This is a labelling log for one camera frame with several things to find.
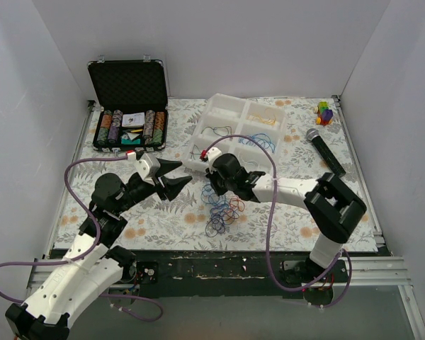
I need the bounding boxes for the thin dark wire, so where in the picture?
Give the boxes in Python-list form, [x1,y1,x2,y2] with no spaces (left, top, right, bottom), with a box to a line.
[202,125,234,139]

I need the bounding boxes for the thin blue wire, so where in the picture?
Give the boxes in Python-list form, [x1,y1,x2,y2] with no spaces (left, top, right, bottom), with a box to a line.
[237,132,279,153]

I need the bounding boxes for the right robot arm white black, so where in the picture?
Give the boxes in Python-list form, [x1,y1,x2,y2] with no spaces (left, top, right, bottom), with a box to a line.
[202,147,367,282]

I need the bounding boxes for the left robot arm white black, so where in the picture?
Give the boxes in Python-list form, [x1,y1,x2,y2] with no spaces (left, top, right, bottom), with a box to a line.
[5,152,192,339]

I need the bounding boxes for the white plastic compartment tray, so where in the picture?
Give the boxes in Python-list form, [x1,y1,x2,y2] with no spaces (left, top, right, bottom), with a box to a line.
[182,94,287,190]

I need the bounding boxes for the playing card deck box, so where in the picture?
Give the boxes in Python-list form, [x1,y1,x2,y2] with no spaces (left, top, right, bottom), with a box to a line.
[121,112,145,128]

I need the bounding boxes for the black poker chip case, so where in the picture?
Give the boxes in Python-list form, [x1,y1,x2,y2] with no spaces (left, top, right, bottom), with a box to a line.
[88,59,169,152]

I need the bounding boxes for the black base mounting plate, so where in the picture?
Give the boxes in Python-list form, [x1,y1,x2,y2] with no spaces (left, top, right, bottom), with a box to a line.
[91,249,351,299]

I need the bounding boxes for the black handheld microphone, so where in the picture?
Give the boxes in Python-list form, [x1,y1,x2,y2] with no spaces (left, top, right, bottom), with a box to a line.
[306,128,346,178]

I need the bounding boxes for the colourful toy block figure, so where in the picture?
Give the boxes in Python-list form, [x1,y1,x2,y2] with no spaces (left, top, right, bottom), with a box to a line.
[314,101,334,126]

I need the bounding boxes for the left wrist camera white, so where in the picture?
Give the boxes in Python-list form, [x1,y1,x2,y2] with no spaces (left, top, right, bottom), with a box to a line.
[134,153,161,186]

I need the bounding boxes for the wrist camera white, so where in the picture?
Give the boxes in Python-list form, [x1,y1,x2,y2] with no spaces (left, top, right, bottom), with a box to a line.
[134,153,161,186]
[200,147,222,164]

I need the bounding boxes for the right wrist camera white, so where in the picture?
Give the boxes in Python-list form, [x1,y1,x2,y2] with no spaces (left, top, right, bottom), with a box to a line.
[200,147,222,164]

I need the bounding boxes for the tangled coloured wire pile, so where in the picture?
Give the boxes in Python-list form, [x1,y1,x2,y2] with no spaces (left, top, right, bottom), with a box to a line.
[200,183,248,237]

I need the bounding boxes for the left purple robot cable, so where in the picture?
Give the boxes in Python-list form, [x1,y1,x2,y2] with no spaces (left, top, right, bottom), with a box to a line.
[0,151,164,322]

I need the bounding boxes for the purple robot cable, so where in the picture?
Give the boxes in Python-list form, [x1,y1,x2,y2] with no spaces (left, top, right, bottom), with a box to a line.
[208,135,352,307]
[0,151,164,322]

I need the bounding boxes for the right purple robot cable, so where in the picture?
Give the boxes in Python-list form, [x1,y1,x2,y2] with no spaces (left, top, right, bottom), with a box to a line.
[208,135,352,307]

